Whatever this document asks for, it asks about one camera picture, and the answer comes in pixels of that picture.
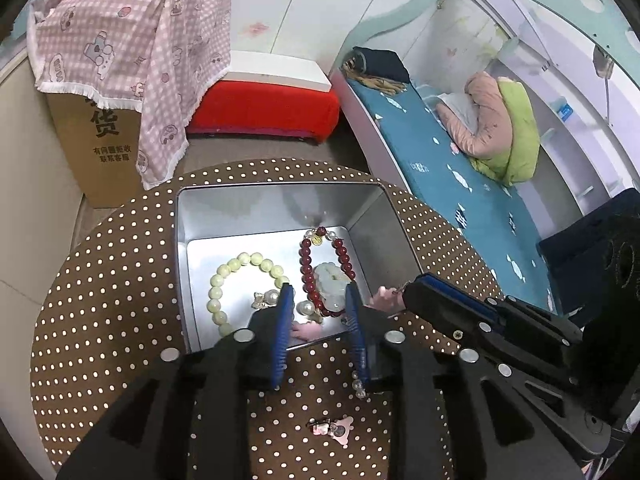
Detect pink bear charm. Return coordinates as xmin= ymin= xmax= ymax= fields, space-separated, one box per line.
xmin=307 ymin=416 xmax=356 ymax=445

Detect red bead bracelet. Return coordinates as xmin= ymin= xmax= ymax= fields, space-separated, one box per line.
xmin=298 ymin=226 xmax=353 ymax=318

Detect teal bunk bed frame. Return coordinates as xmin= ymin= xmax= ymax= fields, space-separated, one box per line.
xmin=327 ymin=0 xmax=640 ymax=321

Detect tan folded clothes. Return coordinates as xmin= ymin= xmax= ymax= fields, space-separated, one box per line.
xmin=342 ymin=62 xmax=406 ymax=96

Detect pale jade pendant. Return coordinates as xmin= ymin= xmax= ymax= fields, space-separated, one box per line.
xmin=312 ymin=261 xmax=348 ymax=313

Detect pearl bracelet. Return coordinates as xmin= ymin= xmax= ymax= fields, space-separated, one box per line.
xmin=295 ymin=299 xmax=368 ymax=401

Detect white pillow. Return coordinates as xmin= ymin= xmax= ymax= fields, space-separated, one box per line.
xmin=434 ymin=91 xmax=473 ymax=121

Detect brown polka-dot tablecloth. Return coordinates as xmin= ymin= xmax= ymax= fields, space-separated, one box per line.
xmin=30 ymin=158 xmax=506 ymax=480

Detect blue printed bed sheet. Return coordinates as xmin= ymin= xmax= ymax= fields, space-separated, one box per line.
xmin=345 ymin=77 xmax=566 ymax=311

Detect grey metal tin box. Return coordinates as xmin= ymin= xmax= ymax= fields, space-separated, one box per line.
xmin=175 ymin=182 xmax=426 ymax=356

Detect green and pink quilt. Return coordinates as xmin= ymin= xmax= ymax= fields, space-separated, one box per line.
xmin=435 ymin=71 xmax=542 ymax=187

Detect cardboard box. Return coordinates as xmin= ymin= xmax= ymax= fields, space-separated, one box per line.
xmin=46 ymin=91 xmax=151 ymax=208

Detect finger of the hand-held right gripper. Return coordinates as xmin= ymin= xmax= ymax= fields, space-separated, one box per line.
xmin=417 ymin=273 xmax=583 ymax=345
xmin=403 ymin=280 xmax=571 ymax=376

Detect cream bead bracelet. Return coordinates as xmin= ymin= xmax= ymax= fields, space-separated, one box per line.
xmin=207 ymin=252 xmax=290 ymax=338

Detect red ottoman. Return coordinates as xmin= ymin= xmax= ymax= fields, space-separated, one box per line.
xmin=186 ymin=80 xmax=342 ymax=145

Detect white board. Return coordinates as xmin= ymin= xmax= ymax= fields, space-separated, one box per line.
xmin=227 ymin=50 xmax=333 ymax=93

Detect dark folded clothes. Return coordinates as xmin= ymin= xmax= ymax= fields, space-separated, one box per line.
xmin=352 ymin=46 xmax=412 ymax=83

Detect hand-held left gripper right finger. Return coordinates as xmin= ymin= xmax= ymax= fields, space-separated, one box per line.
xmin=345 ymin=282 xmax=586 ymax=480

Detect white wardrobe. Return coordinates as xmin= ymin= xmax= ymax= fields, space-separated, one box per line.
xmin=210 ymin=0 xmax=446 ymax=61

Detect pink checked cloth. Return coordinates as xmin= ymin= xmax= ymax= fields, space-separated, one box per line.
xmin=26 ymin=0 xmax=233 ymax=191

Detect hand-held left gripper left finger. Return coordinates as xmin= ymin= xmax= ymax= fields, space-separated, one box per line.
xmin=55 ymin=282 xmax=296 ymax=480

